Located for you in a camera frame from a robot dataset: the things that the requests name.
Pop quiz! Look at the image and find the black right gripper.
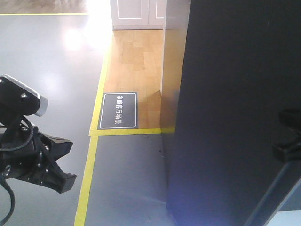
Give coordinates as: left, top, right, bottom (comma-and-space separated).
272, 109, 301, 163

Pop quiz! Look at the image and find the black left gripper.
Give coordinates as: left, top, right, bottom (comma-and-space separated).
0, 113, 77, 194

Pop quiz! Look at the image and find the open fridge door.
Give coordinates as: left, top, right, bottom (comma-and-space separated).
161, 0, 301, 226

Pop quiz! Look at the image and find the dark floor sign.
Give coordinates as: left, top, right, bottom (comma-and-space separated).
98, 92, 138, 130

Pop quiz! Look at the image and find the white panelled cabinet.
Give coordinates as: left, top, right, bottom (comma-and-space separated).
110, 0, 166, 30

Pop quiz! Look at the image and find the black hanging cable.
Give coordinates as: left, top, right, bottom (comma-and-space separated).
0, 117, 33, 224

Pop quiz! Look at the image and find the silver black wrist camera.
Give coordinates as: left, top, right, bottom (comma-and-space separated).
0, 74, 48, 126

